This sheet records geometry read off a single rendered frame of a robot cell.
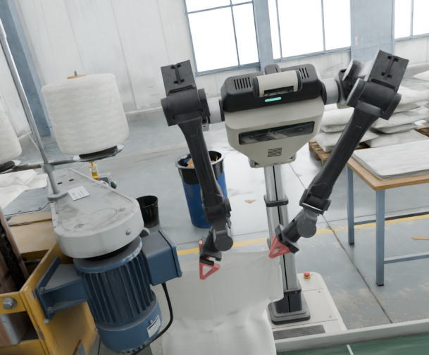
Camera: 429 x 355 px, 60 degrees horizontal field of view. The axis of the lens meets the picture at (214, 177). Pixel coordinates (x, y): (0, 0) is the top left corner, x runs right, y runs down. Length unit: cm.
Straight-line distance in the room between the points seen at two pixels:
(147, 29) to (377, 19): 518
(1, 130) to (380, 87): 89
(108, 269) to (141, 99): 857
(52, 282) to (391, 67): 91
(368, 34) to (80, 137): 911
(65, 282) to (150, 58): 844
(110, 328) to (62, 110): 48
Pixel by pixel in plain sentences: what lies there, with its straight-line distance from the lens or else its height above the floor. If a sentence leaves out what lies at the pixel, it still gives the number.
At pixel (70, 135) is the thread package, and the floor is 158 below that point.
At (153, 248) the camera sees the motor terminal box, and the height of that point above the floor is 130.
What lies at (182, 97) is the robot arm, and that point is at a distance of 89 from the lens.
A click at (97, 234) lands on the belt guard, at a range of 75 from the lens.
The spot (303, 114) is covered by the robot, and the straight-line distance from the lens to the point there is 145.
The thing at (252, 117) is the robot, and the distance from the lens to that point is 144.
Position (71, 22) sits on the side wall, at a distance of 952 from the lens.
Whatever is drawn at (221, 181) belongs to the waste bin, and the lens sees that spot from 346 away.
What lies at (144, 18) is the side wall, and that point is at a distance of 914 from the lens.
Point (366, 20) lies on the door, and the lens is 968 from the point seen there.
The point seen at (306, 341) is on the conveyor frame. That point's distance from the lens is 184.
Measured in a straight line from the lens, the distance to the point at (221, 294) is 129.
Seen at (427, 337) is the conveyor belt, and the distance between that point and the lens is 196.
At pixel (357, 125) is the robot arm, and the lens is 102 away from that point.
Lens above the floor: 173
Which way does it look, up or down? 21 degrees down
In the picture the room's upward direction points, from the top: 10 degrees counter-clockwise
